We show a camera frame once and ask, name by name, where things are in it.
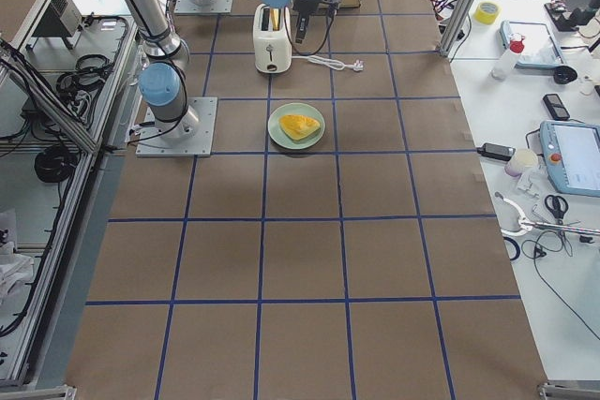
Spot toast slice in toaster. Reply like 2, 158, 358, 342
269, 8, 285, 32

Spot yellow pastry on plate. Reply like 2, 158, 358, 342
278, 114, 321, 141

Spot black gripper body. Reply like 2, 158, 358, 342
292, 0, 322, 20

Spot black scissors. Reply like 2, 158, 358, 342
544, 194, 569, 225

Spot paper cup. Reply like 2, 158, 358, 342
504, 148, 538, 177

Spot yellow tape roll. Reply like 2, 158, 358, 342
473, 1, 501, 25

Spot black tape roll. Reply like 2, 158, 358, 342
552, 66, 578, 85

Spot red capped squeeze bottle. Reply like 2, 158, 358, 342
490, 34, 525, 81

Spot white toaster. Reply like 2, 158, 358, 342
252, 4, 292, 74

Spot blue teach pendant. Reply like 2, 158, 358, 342
540, 121, 599, 198
500, 21, 565, 69

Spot green plate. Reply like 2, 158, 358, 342
267, 102, 325, 150

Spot black power adapter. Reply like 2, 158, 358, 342
476, 142, 516, 161

